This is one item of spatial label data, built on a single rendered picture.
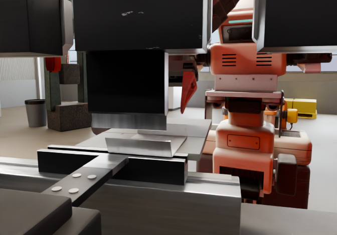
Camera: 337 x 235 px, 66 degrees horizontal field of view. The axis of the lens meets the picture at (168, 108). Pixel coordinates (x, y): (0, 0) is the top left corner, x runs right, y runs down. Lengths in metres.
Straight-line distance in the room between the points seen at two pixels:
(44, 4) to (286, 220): 0.46
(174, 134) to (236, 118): 0.66
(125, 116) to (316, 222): 0.34
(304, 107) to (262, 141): 6.38
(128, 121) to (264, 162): 0.75
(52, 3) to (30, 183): 0.24
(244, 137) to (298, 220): 0.60
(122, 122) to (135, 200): 0.10
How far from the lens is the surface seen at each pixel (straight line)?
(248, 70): 1.02
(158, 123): 0.32
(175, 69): 0.51
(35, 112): 6.04
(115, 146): 0.34
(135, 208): 0.33
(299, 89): 8.34
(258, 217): 0.47
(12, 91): 10.30
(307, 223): 0.48
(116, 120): 0.34
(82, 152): 0.36
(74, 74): 5.60
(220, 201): 0.31
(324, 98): 8.42
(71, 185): 0.25
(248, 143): 1.05
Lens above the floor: 1.10
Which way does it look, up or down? 8 degrees down
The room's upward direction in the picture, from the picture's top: straight up
